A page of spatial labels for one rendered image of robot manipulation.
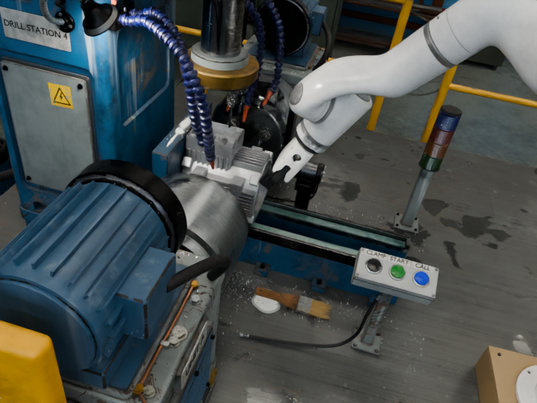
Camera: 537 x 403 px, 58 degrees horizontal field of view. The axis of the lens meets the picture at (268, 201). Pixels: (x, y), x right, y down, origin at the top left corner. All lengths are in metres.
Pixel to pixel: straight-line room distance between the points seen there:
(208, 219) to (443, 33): 0.53
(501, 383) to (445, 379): 0.13
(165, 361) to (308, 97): 0.55
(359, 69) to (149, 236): 0.51
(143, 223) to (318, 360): 0.67
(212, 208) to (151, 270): 0.38
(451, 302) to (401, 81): 0.72
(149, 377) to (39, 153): 0.72
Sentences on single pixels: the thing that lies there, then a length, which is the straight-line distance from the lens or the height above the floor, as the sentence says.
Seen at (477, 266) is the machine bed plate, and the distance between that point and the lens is 1.60.
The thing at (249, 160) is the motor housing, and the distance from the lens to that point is 1.21.
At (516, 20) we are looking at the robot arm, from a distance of 0.85.
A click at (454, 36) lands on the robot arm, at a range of 0.88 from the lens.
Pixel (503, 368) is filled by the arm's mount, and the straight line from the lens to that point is 1.25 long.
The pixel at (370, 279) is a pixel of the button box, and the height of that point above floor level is 1.05.
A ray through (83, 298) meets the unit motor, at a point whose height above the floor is 1.33.
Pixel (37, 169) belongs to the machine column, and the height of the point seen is 1.03.
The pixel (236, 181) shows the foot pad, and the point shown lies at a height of 1.07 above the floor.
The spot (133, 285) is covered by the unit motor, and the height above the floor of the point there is 1.32.
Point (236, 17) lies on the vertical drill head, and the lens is 1.07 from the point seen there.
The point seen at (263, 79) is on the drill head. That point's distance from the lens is 1.49.
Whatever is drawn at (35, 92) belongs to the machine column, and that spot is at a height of 1.24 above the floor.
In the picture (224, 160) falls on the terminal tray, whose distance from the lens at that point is 1.20.
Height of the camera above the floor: 1.76
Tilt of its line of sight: 38 degrees down
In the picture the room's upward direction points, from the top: 9 degrees clockwise
